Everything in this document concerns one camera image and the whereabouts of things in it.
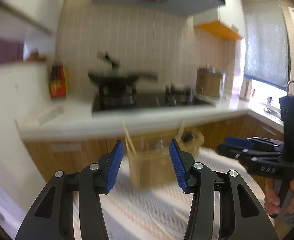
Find kitchen faucet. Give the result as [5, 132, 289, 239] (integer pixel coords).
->
[286, 80, 294, 95]

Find window roller blind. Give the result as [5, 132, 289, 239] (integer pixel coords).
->
[243, 1, 290, 89]

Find black gas stove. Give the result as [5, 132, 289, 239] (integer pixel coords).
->
[92, 85, 214, 113]

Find soy sauce bottle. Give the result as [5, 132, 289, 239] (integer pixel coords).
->
[49, 62, 67, 100]

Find beige plastic utensil basket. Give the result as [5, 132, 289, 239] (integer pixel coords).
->
[127, 126, 204, 190]

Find wicker tray on ledge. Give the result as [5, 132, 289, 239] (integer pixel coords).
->
[24, 51, 47, 62]

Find brown rice cooker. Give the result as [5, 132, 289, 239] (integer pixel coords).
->
[195, 67, 226, 98]

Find black wok with lid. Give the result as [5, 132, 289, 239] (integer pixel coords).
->
[87, 51, 158, 87]

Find orange white wall cabinet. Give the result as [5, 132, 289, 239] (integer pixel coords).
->
[193, 0, 246, 41]

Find wooden base cabinets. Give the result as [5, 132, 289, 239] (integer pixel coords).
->
[23, 114, 285, 181]

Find wooden chopstick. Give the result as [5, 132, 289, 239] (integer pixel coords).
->
[122, 122, 137, 157]

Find striped woven table mat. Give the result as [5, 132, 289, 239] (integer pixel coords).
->
[72, 147, 267, 240]

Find person's right hand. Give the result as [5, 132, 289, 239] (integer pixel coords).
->
[264, 178, 294, 215]

